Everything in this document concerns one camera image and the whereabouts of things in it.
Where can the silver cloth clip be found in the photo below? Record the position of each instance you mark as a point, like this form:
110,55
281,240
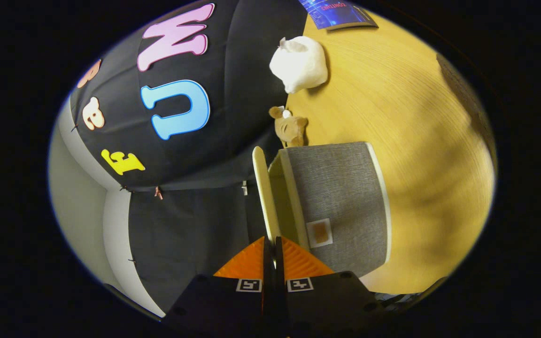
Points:
245,188

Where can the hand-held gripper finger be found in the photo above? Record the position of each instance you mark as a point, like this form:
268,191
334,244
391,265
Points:
280,281
269,281

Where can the pink cloth clip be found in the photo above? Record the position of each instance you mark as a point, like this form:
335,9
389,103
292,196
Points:
158,193

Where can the white plush toy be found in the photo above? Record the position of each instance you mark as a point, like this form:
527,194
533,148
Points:
301,65

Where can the dark blue book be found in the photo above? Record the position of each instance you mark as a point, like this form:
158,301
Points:
336,13

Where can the grey fabric storage box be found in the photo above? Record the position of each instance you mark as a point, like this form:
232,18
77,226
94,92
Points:
341,197

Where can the brown plush toy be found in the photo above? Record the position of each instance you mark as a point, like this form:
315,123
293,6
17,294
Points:
291,127

